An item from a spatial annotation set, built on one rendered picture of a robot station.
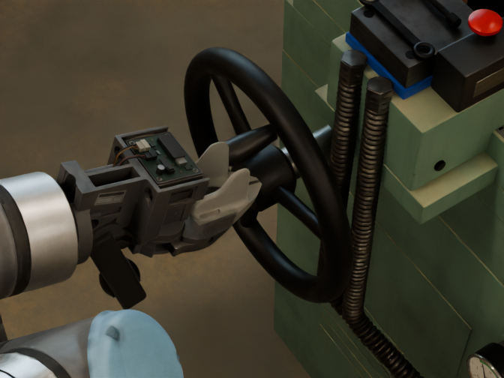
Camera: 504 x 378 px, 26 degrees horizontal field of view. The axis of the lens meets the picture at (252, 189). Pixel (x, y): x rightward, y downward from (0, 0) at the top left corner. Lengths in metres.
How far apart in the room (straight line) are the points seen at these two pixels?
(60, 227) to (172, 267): 1.20
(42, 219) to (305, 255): 0.84
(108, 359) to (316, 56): 0.70
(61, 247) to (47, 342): 0.16
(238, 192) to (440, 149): 0.20
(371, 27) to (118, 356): 0.45
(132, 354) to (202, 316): 1.28
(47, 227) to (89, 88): 1.50
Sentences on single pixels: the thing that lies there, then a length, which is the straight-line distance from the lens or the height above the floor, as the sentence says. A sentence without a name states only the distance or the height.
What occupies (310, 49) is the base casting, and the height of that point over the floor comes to 0.76.
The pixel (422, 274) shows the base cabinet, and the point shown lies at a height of 0.59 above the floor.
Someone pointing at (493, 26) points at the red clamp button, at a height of 1.02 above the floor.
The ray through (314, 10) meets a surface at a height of 0.83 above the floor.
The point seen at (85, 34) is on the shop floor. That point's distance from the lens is 2.44.
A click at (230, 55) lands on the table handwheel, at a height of 0.94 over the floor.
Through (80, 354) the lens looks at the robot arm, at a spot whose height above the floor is 1.10.
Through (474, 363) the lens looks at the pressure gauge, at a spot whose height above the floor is 0.66.
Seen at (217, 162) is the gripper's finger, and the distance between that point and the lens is 0.98.
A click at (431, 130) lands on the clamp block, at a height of 0.96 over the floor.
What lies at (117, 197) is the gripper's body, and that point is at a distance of 0.87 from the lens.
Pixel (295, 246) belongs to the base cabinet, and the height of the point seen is 0.34.
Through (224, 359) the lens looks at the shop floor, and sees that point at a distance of 1.93.
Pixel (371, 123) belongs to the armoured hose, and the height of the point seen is 0.93.
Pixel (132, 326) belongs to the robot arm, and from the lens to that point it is 0.70.
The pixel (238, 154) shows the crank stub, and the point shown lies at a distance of 1.00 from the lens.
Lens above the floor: 1.71
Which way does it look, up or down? 53 degrees down
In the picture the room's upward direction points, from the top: straight up
